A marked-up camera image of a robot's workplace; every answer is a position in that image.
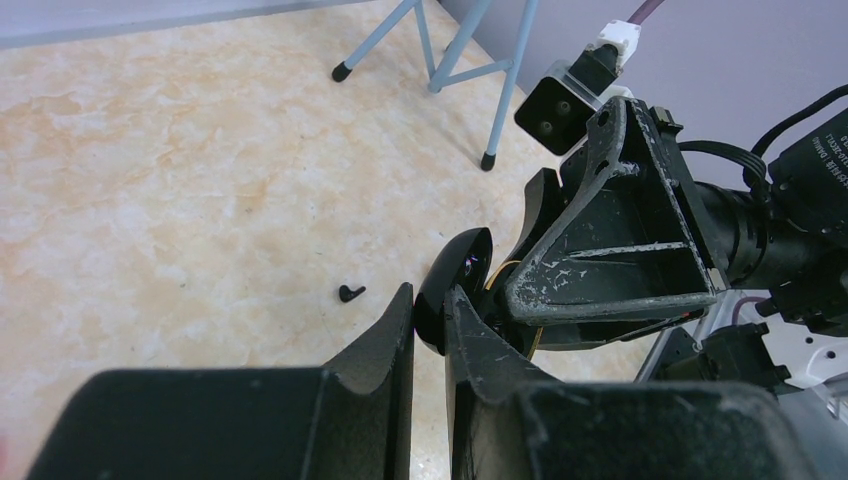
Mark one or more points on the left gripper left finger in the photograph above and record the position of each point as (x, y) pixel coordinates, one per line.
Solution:
(349, 418)

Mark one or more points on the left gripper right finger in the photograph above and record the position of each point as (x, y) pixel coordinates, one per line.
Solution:
(508, 419)

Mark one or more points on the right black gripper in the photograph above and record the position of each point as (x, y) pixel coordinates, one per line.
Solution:
(631, 243)

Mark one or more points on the black earbud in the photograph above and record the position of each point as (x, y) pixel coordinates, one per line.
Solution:
(347, 294)

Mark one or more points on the light blue tripod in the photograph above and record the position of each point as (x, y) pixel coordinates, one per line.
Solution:
(441, 74)

